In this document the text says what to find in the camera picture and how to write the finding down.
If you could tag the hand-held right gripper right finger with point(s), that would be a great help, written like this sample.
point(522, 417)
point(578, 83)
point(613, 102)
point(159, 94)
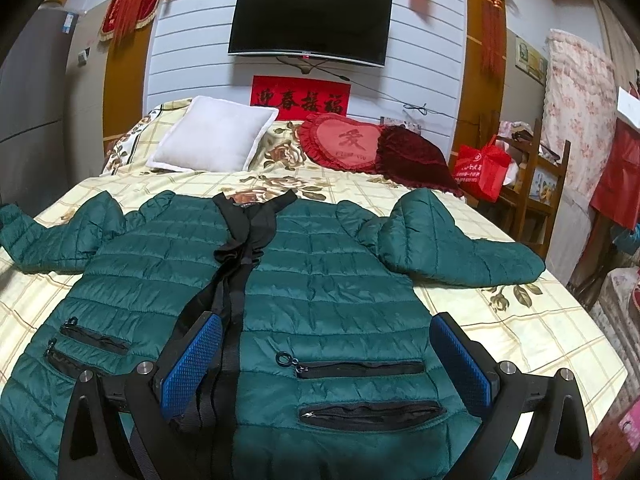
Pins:
point(460, 365)

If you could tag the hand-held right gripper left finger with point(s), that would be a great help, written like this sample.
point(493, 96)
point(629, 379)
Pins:
point(192, 365)

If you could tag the green puffer jacket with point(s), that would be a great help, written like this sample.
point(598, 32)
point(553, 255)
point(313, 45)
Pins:
point(330, 285)

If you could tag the floral checked bed blanket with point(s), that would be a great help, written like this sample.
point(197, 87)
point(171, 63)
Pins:
point(505, 322)

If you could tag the pink patterned box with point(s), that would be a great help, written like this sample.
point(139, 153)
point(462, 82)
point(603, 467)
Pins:
point(630, 427)

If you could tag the wooden chair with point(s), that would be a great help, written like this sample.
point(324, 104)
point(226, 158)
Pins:
point(530, 195)

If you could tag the red gift bag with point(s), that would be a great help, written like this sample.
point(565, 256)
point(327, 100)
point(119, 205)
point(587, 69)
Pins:
point(480, 170)

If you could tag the teal cloth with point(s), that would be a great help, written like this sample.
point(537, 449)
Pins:
point(627, 240)

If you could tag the dark red velvet pillow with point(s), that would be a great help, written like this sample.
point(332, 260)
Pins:
point(417, 160)

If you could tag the white pillow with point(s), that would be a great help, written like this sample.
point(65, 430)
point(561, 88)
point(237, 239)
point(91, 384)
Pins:
point(210, 135)

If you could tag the red hanging cloth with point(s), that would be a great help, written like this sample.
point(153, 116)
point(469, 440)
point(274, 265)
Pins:
point(617, 180)

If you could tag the red heart-shaped pillow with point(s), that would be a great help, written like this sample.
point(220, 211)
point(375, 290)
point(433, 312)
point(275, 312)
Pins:
point(345, 142)

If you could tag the pink floral quilt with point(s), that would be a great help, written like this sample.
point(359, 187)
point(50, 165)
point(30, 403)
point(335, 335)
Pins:
point(580, 95)

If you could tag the white paper sheet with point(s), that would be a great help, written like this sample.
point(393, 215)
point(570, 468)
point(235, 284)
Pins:
point(629, 107)

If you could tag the grey refrigerator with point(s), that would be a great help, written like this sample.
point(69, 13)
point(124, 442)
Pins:
point(35, 100)

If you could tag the beige curtain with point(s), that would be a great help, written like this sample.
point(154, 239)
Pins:
point(622, 45)

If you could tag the black curved television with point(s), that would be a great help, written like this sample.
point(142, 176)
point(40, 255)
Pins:
point(310, 20)

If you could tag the red wall banner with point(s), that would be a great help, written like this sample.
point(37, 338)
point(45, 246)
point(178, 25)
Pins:
point(300, 97)

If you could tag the small wall picture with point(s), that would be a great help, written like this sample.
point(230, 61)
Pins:
point(531, 59)

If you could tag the red knot wall ornament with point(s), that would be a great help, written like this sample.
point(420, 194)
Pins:
point(492, 30)

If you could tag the red tasselled wall hanging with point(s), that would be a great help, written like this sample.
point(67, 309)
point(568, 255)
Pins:
point(130, 0)

